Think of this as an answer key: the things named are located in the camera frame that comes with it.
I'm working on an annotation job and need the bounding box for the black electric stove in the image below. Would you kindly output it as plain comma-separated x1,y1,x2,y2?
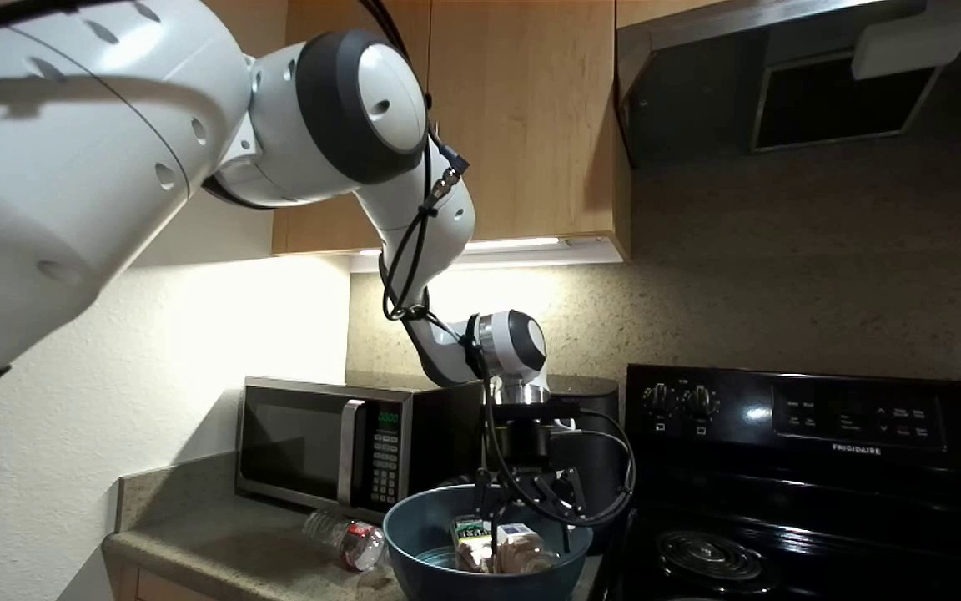
611,361,961,601

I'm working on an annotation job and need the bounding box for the bagged food packet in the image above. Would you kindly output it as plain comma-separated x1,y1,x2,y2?
491,518,550,578

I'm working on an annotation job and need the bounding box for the steel range hood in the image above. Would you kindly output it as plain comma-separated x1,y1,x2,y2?
613,0,961,172

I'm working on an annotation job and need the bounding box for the stainless steel microwave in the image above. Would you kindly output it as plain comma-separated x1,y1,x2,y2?
233,374,486,518

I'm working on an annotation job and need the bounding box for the under-cabinet light strip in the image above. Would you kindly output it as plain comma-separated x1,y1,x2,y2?
346,233,626,277

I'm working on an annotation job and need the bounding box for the blue bowl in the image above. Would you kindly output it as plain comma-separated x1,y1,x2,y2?
382,479,596,601

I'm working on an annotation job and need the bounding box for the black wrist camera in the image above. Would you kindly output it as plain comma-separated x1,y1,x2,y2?
545,409,621,469

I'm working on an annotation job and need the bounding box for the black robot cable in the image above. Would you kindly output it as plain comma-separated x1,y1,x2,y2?
356,0,640,535

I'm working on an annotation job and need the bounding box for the black cylindrical appliance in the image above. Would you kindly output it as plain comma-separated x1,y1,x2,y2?
476,379,631,509

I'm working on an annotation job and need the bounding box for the large black coil burner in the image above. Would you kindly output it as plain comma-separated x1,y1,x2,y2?
655,524,773,586

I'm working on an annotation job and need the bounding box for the narrow wooden upper cabinet door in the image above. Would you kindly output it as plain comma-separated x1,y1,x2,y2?
422,0,621,242

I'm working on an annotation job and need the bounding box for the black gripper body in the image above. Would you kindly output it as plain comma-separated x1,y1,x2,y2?
476,399,574,494

